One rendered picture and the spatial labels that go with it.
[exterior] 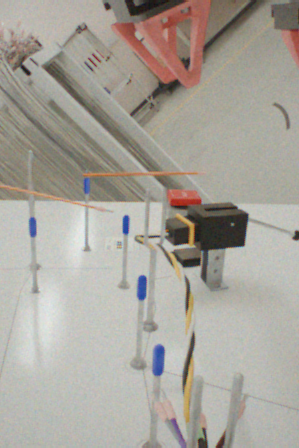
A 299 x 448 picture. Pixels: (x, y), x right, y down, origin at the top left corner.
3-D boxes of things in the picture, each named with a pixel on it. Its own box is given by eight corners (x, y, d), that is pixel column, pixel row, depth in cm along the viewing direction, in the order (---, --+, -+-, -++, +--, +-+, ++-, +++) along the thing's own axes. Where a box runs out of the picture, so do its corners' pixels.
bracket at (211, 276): (228, 288, 55) (233, 249, 53) (209, 291, 54) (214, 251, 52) (210, 271, 59) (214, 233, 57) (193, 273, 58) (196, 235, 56)
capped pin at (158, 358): (139, 457, 32) (145, 350, 29) (142, 440, 33) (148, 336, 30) (162, 460, 32) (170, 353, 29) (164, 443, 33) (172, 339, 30)
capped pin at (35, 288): (33, 286, 53) (30, 213, 50) (44, 289, 53) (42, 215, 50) (25, 292, 52) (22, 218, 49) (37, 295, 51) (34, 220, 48)
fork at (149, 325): (155, 321, 48) (163, 184, 43) (161, 330, 46) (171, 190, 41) (136, 323, 47) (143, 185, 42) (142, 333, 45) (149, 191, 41)
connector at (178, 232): (211, 239, 53) (212, 222, 52) (171, 246, 51) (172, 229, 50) (197, 230, 55) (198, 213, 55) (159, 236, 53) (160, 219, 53)
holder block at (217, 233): (245, 246, 54) (249, 213, 52) (200, 251, 52) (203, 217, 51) (227, 233, 57) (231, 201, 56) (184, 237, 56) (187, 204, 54)
